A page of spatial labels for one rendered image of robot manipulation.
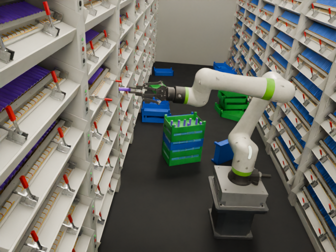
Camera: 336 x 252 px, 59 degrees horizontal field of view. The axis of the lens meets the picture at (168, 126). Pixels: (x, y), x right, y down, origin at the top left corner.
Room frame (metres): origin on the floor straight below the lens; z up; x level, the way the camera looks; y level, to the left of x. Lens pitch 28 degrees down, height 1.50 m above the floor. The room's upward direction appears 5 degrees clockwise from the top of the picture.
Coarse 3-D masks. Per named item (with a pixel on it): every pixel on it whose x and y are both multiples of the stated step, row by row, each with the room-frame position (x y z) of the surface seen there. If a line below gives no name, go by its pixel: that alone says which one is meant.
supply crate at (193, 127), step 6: (192, 114) 2.39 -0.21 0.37; (168, 120) 2.31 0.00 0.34; (174, 120) 2.33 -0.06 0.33; (180, 120) 2.35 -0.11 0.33; (186, 120) 2.37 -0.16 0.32; (192, 120) 2.38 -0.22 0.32; (198, 120) 2.34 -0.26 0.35; (168, 126) 2.19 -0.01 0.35; (180, 126) 2.24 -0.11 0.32; (186, 126) 2.16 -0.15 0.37; (192, 126) 2.18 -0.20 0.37; (198, 126) 2.20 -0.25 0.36; (204, 126) 2.22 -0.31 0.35; (174, 132) 2.12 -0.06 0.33; (180, 132) 2.14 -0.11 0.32
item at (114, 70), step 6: (102, 66) 1.71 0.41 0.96; (108, 66) 1.73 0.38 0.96; (114, 66) 1.73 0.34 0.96; (114, 72) 1.73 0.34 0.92; (114, 78) 1.67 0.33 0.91; (90, 84) 1.46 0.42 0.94; (108, 84) 1.55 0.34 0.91; (102, 90) 1.45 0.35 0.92; (108, 90) 1.53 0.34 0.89; (102, 96) 1.39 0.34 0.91; (90, 108) 1.22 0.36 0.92; (96, 108) 1.25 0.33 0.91; (90, 114) 1.13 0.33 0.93; (90, 120) 1.15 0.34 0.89
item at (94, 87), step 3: (105, 69) 1.68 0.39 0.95; (108, 69) 1.70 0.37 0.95; (102, 72) 1.62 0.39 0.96; (105, 72) 1.64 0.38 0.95; (102, 75) 1.58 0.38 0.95; (108, 75) 1.65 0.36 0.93; (99, 78) 1.52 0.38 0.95; (102, 78) 1.56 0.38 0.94; (96, 81) 1.47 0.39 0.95; (99, 81) 1.49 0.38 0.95; (93, 84) 1.42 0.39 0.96; (96, 84) 1.44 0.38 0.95; (99, 84) 1.48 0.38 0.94; (102, 84) 1.50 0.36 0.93; (93, 87) 1.39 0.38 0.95; (96, 87) 1.44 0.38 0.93; (90, 90) 1.34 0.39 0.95; (93, 90) 1.36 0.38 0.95; (96, 90) 1.40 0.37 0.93; (90, 93) 1.31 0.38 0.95; (96, 93) 1.37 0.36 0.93; (90, 102) 1.26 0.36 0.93
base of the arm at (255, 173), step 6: (228, 174) 1.50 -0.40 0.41; (234, 174) 1.46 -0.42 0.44; (252, 174) 1.47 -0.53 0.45; (258, 174) 1.47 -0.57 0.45; (264, 174) 1.50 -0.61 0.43; (270, 174) 1.51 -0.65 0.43; (234, 180) 1.44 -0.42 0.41; (240, 180) 1.43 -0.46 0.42; (246, 180) 1.44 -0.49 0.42; (252, 180) 1.45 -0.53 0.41; (258, 180) 1.45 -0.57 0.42
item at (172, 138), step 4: (164, 124) 2.28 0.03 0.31; (164, 128) 2.27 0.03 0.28; (164, 132) 2.26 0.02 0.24; (168, 132) 2.18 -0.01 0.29; (168, 136) 2.17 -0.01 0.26; (172, 136) 2.12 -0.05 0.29; (176, 136) 2.13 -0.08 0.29; (180, 136) 2.14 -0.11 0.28; (184, 136) 2.16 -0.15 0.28; (188, 136) 2.17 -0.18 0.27; (192, 136) 2.19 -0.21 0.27; (196, 136) 2.20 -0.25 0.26; (200, 136) 2.21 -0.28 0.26; (172, 140) 2.12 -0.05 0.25; (176, 140) 2.13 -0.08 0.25; (180, 140) 2.15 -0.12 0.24
